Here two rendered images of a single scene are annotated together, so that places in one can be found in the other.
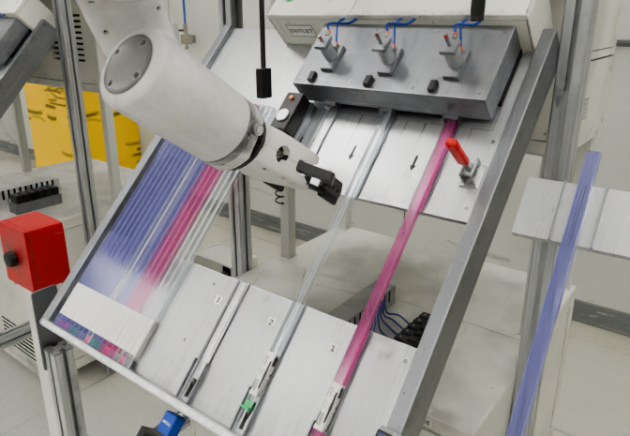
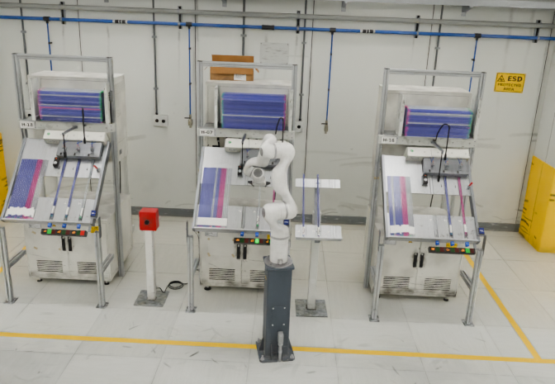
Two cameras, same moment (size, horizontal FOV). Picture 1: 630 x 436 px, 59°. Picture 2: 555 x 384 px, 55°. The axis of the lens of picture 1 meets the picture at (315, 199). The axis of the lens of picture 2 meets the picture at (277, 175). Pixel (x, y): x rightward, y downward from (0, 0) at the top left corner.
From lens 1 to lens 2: 3.44 m
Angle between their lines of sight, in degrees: 35
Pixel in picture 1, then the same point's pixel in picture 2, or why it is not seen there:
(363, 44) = (253, 154)
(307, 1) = (234, 144)
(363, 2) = (250, 144)
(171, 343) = (233, 221)
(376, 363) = not seen: hidden behind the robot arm
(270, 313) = (253, 210)
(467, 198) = not seen: hidden behind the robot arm
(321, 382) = not seen: hidden behind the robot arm
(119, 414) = (144, 283)
